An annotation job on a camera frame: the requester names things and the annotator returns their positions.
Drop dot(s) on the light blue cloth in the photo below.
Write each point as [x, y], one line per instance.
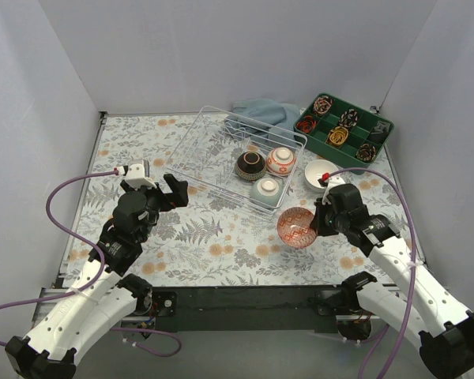
[264, 121]

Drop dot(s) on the grey folded cloth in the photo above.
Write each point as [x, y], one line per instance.
[380, 132]

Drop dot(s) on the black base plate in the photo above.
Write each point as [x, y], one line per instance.
[259, 308]

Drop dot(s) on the white wire dish rack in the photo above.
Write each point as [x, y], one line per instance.
[208, 151]

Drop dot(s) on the orange white floral bowl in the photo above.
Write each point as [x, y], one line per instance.
[281, 161]

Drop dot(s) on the plain white ribbed bowl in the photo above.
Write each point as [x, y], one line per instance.
[314, 171]

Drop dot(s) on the brown patterned rolled tie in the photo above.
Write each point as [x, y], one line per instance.
[322, 105]

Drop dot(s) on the yellow rolled tie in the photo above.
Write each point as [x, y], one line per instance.
[337, 136]

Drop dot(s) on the black white rolled tie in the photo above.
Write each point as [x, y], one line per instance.
[349, 119]

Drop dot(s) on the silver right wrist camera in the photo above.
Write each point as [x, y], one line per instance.
[327, 182]

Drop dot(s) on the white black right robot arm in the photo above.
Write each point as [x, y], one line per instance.
[439, 327]

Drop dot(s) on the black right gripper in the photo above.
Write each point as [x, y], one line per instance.
[322, 218]

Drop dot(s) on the floral patterned table mat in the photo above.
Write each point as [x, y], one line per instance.
[210, 242]

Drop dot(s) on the black glazed bowl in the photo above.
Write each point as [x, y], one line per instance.
[250, 166]

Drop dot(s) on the red black rolled tie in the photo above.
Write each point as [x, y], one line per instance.
[307, 124]

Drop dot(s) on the pale green bowl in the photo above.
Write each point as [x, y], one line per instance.
[266, 192]

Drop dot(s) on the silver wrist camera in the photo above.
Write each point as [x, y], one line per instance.
[136, 174]
[327, 182]

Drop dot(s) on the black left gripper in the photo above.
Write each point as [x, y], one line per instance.
[160, 196]

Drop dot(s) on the green compartment tray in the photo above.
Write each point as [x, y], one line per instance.
[344, 156]

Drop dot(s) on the dark floral rolled tie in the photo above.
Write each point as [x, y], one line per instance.
[366, 153]

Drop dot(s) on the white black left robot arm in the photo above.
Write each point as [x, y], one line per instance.
[104, 291]

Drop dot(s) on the blue white zigzag bowl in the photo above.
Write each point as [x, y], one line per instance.
[293, 227]

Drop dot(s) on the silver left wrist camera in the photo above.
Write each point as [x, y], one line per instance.
[136, 174]

